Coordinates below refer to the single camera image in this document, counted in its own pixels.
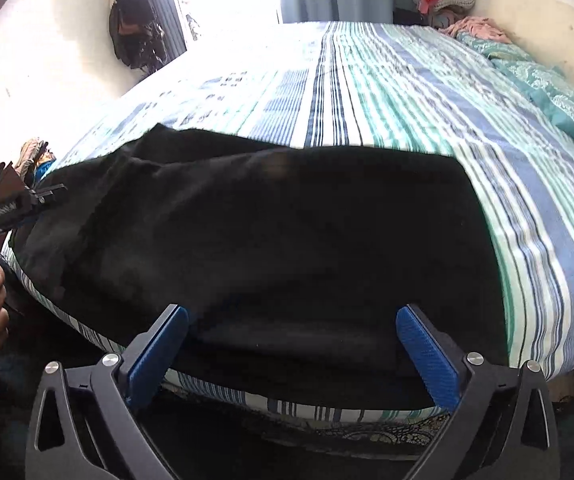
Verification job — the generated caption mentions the brown drawer cabinet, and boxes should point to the brown drawer cabinet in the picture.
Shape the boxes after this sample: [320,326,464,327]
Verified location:
[0,160,32,200]

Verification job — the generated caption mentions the pink cloth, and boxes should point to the pink cloth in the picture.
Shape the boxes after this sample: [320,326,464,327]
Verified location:
[439,16,512,45]

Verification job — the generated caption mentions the dark coats on rack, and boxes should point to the dark coats on rack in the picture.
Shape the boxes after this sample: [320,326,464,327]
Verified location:
[108,0,165,68]

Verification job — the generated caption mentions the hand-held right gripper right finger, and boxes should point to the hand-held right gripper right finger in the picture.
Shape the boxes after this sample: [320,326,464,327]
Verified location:
[395,304,560,480]

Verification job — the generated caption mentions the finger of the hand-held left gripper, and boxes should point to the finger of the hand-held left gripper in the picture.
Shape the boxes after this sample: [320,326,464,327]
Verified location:
[29,184,68,208]

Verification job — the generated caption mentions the small teal floral pillow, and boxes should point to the small teal floral pillow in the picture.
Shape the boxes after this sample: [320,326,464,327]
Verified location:
[454,30,522,62]

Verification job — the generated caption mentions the bed with striped sheet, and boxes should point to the bed with striped sheet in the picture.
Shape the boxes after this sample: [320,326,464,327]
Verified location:
[2,20,574,443]

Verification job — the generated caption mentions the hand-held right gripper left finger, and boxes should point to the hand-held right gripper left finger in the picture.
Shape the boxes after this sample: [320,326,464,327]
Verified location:
[26,304,190,480]

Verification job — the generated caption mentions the narrow blue curtain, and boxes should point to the narrow blue curtain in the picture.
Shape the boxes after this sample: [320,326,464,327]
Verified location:
[137,0,188,57]

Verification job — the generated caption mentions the pile of mixed clothes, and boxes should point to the pile of mixed clothes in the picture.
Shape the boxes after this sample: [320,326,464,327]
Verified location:
[19,137,58,181]

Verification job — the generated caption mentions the black pants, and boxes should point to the black pants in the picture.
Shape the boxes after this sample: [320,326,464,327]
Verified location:
[9,122,511,411]

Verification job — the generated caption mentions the cream padded headboard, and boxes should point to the cream padded headboard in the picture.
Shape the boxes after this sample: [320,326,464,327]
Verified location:
[487,0,574,111]

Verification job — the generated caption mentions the person's dark clothing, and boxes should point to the person's dark clothing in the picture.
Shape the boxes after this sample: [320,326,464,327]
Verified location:
[0,305,442,480]

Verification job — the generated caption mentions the large teal floral pillow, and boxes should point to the large teal floral pillow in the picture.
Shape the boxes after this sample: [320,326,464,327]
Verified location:
[489,57,574,171]

